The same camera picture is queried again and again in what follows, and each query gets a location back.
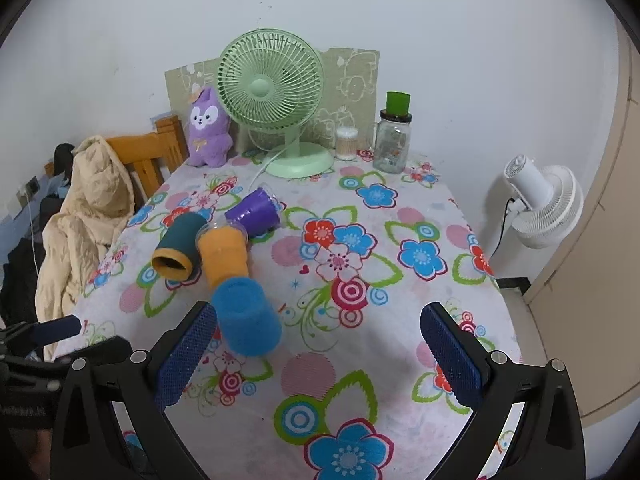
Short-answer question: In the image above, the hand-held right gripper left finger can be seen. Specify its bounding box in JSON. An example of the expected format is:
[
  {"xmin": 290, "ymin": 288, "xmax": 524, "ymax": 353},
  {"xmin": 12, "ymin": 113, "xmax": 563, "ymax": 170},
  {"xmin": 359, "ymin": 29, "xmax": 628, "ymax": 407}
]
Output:
[{"xmin": 50, "ymin": 301, "xmax": 219, "ymax": 480}]

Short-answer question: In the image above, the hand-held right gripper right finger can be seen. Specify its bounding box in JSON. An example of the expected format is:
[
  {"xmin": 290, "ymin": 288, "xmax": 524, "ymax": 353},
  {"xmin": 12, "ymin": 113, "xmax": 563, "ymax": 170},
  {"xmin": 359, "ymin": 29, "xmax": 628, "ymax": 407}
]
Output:
[{"xmin": 420, "ymin": 302, "xmax": 587, "ymax": 480}]

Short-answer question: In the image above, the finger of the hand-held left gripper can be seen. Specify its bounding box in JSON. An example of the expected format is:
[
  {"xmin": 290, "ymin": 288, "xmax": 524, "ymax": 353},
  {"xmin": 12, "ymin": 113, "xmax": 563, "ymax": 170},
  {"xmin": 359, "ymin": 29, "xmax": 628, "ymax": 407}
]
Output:
[
  {"xmin": 27, "ymin": 314, "xmax": 85, "ymax": 349},
  {"xmin": 52, "ymin": 336, "xmax": 134, "ymax": 364}
]

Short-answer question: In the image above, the blue cup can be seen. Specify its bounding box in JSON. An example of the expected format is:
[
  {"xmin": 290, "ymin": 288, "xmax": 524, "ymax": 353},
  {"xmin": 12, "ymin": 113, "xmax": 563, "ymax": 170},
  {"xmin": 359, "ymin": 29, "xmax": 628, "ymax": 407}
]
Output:
[{"xmin": 211, "ymin": 277, "xmax": 283, "ymax": 358}]

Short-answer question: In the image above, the orange cup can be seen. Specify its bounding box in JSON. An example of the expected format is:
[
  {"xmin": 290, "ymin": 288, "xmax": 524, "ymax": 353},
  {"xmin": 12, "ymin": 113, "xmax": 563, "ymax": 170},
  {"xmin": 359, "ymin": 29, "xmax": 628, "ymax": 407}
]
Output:
[{"xmin": 195, "ymin": 222, "xmax": 250, "ymax": 289}]

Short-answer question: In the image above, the dark teal cup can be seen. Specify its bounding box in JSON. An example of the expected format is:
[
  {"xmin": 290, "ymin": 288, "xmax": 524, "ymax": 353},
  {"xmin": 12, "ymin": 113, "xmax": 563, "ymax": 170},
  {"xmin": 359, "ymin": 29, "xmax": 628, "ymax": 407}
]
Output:
[{"xmin": 151, "ymin": 212, "xmax": 207, "ymax": 282}]

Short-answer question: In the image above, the purple cup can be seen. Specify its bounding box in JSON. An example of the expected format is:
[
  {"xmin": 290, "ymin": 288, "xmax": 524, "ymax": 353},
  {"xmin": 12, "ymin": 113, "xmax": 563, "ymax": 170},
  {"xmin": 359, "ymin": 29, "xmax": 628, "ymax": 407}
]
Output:
[{"xmin": 224, "ymin": 187, "xmax": 282, "ymax": 239}]

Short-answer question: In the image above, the dark clothing pile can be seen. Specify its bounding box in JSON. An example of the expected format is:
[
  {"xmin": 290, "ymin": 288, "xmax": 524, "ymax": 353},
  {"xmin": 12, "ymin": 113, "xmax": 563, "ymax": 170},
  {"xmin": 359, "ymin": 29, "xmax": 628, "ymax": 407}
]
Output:
[{"xmin": 0, "ymin": 240, "xmax": 46, "ymax": 331}]

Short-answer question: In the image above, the beige padded jacket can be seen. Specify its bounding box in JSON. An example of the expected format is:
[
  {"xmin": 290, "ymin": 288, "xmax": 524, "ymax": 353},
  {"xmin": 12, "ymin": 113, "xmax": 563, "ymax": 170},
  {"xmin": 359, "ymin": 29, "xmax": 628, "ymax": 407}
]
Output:
[{"xmin": 34, "ymin": 135, "xmax": 136, "ymax": 361}]

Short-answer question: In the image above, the floral tablecloth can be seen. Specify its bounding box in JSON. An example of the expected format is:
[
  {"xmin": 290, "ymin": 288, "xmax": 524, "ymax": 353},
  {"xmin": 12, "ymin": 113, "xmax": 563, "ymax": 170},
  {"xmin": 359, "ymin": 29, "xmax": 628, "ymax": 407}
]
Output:
[{"xmin": 52, "ymin": 152, "xmax": 523, "ymax": 480}]

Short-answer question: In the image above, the black garment on chair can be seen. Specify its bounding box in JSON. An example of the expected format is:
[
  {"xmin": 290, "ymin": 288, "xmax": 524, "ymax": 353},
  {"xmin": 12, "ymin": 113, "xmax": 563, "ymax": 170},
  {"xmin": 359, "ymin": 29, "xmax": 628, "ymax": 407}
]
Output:
[{"xmin": 52, "ymin": 143, "xmax": 76, "ymax": 181}]

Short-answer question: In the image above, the beige wooden door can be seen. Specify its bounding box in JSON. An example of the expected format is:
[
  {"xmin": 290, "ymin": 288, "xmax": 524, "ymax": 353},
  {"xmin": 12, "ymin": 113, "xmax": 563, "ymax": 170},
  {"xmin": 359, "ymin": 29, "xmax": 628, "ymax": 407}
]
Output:
[{"xmin": 520, "ymin": 25, "xmax": 640, "ymax": 426}]

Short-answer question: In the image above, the white floor fan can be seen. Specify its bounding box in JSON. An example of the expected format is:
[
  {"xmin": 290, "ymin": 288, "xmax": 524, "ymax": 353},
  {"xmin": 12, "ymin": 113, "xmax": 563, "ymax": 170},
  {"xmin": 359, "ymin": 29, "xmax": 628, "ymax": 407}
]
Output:
[{"xmin": 502, "ymin": 155, "xmax": 584, "ymax": 250}]

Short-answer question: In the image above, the wooden chair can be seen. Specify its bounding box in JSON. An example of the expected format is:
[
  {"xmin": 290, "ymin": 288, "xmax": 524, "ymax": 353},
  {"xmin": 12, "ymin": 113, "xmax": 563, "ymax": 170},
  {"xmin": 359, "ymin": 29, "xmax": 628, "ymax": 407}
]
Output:
[{"xmin": 44, "ymin": 115, "xmax": 188, "ymax": 201}]

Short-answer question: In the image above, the glass jar with green lid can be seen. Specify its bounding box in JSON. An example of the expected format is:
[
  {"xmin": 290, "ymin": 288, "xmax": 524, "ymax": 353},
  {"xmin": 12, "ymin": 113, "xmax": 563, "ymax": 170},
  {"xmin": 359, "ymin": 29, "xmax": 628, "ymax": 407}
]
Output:
[{"xmin": 372, "ymin": 91, "xmax": 414, "ymax": 174}]

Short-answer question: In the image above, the purple plush toy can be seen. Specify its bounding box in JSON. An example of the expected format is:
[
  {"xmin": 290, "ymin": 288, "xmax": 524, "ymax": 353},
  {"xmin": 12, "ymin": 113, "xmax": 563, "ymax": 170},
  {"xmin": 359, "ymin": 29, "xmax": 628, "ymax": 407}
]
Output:
[{"xmin": 186, "ymin": 86, "xmax": 233, "ymax": 168}]

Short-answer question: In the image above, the cotton swab container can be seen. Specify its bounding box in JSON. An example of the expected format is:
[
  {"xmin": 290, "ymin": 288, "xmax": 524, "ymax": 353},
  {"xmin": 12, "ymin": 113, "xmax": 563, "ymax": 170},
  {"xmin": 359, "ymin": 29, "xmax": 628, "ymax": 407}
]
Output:
[{"xmin": 335, "ymin": 127, "xmax": 359, "ymax": 161}]

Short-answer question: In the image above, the green desk fan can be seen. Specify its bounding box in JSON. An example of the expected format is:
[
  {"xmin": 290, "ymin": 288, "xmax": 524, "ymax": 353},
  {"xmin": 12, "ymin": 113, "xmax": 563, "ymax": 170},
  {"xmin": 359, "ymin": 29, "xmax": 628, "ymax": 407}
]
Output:
[{"xmin": 216, "ymin": 29, "xmax": 334, "ymax": 179}]

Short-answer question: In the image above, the printed cardboard panel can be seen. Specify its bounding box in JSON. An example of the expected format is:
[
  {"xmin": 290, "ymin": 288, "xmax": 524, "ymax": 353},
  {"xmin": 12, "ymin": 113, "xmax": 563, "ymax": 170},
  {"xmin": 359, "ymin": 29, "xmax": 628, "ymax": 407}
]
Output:
[{"xmin": 165, "ymin": 48, "xmax": 379, "ymax": 158}]

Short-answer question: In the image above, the black fan cable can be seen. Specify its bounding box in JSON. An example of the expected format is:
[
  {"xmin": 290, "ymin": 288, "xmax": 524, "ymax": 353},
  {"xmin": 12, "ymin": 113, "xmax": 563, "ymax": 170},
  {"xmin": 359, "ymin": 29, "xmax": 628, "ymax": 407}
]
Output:
[{"xmin": 492, "ymin": 197, "xmax": 518, "ymax": 258}]

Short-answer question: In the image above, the white fan cable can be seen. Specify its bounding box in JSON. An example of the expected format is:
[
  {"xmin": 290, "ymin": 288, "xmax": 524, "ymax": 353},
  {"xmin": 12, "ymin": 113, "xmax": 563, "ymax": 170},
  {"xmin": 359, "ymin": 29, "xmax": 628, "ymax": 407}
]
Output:
[{"xmin": 250, "ymin": 147, "xmax": 296, "ymax": 196}]

